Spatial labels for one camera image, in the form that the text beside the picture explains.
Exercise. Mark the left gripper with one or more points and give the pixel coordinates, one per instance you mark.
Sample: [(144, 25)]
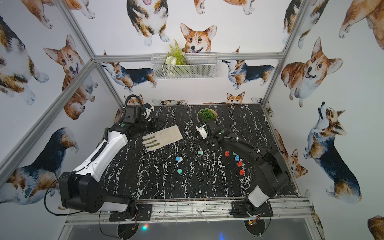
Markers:
[(154, 123)]

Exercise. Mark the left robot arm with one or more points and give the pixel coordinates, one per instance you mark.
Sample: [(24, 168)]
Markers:
[(81, 189)]

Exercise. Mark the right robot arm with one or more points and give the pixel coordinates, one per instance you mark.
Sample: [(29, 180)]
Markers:
[(271, 175)]

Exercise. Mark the beige paper sheet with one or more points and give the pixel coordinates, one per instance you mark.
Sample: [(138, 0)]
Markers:
[(162, 138)]

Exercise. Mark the potted green plant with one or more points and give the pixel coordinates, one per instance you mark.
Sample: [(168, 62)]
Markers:
[(205, 115)]

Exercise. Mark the fern and white flower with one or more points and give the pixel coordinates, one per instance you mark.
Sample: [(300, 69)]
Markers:
[(175, 61)]

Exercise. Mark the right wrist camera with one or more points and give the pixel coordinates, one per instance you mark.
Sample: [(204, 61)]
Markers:
[(202, 131)]

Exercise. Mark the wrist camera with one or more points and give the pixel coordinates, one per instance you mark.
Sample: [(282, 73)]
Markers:
[(135, 114), (202, 131)]

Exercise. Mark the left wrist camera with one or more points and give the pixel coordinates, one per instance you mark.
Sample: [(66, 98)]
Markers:
[(135, 114)]

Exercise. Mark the white wire basket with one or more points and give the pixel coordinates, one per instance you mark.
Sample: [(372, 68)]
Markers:
[(188, 66)]

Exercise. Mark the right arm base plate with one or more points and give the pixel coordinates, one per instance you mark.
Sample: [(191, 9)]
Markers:
[(247, 210)]

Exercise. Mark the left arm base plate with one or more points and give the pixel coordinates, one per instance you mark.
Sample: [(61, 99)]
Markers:
[(141, 212)]

